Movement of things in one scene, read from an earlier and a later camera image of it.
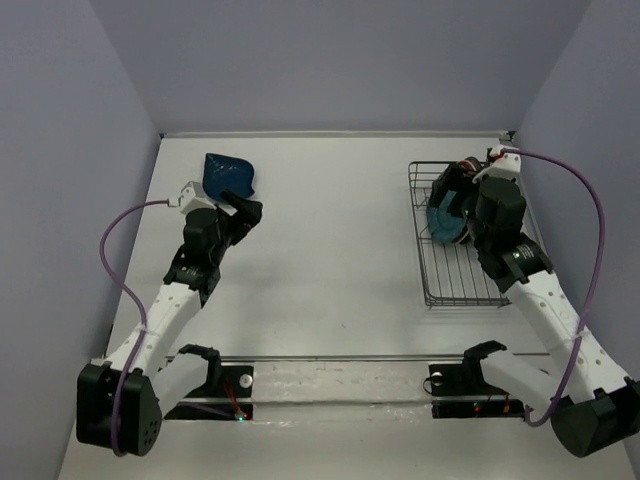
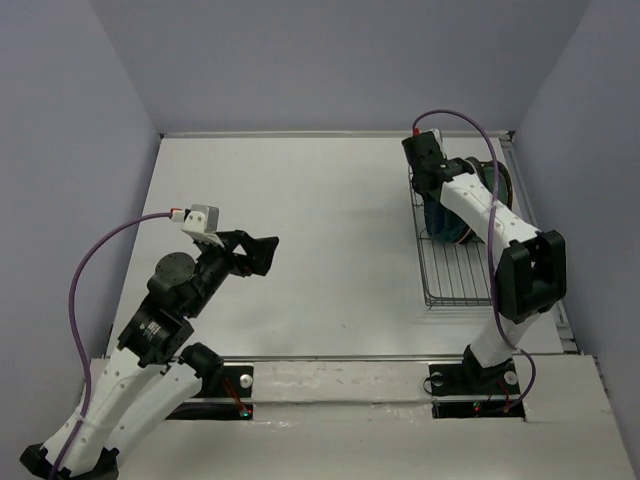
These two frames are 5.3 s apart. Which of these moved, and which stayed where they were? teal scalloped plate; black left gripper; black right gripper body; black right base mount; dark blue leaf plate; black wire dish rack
Moved: black left gripper; dark blue leaf plate; black right gripper body
Stayed: black wire dish rack; black right base mount; teal scalloped plate
